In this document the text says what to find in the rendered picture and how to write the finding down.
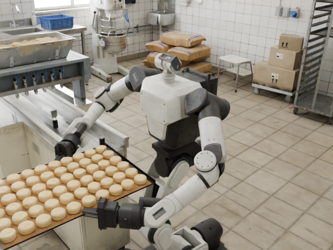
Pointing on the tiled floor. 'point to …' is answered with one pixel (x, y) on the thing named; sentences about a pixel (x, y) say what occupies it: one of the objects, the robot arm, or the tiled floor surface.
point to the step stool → (237, 67)
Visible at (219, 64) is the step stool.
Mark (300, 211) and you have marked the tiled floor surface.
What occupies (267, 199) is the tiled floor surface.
